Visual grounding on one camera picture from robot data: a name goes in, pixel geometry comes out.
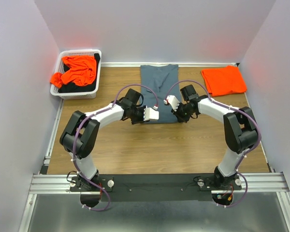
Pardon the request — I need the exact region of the blue grey t shirt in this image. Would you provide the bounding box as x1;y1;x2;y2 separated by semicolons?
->
140;64;181;124

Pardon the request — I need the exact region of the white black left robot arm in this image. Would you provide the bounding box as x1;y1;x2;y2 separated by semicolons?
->
59;88;156;191

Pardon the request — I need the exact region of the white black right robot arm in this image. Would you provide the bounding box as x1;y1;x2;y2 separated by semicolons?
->
164;85;261;189

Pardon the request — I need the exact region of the folded orange t shirt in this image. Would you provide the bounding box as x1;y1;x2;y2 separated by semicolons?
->
201;66;247;97

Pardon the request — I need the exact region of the white plastic laundry basket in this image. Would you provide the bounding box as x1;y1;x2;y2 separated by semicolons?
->
50;49;102;100

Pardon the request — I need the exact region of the crumpled orange t shirt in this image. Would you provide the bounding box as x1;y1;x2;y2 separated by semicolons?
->
50;55;98;88

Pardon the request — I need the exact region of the black t shirt in basket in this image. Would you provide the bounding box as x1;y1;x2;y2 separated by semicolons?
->
58;54;101;93

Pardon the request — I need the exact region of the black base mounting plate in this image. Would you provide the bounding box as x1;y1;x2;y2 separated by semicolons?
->
67;174;242;207

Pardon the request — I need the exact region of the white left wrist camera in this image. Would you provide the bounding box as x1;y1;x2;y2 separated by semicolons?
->
143;106;159;122

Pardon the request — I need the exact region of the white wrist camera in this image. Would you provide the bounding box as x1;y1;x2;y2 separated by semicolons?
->
143;106;159;122
163;95;180;112

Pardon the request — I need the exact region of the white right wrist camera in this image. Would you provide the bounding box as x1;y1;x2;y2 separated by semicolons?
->
163;95;180;112

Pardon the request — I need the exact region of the aluminium extrusion rail frame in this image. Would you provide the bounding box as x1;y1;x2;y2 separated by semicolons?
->
21;67;290;232

